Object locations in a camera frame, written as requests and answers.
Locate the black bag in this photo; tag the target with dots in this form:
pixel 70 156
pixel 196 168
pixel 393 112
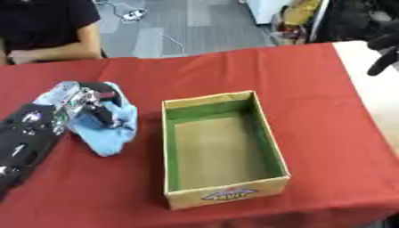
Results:
pixel 358 17

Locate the person's forearm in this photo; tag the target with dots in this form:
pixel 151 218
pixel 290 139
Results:
pixel 78 47

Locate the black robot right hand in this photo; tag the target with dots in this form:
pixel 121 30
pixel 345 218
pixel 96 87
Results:
pixel 382 61

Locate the white cabinet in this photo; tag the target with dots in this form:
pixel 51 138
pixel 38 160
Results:
pixel 265 9

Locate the light blue cloth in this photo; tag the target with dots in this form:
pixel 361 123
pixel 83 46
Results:
pixel 111 139

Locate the cardboard box green inside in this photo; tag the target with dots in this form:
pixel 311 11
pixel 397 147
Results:
pixel 221 148

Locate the person's hand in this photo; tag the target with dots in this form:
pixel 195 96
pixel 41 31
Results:
pixel 21 57

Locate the yellow bag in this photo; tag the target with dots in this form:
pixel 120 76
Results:
pixel 301 12

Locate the white power adapter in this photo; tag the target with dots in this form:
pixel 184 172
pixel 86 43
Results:
pixel 134 14

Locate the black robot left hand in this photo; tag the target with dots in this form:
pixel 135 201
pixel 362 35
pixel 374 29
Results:
pixel 106 114

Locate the person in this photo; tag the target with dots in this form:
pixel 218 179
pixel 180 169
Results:
pixel 41 20

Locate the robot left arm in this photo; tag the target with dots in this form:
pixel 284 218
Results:
pixel 28 133

